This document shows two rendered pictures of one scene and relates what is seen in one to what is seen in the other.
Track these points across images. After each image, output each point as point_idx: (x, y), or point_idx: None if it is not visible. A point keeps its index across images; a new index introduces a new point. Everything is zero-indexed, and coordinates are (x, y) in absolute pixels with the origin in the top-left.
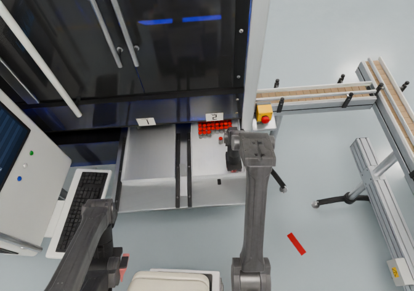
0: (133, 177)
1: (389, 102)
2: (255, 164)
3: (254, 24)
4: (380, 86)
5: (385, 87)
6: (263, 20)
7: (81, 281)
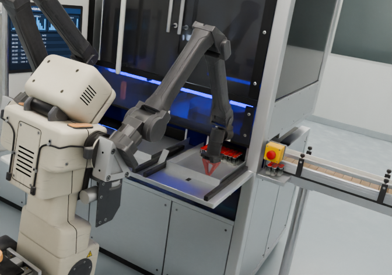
0: None
1: None
2: (199, 27)
3: (275, 28)
4: None
5: None
6: (283, 25)
7: (55, 11)
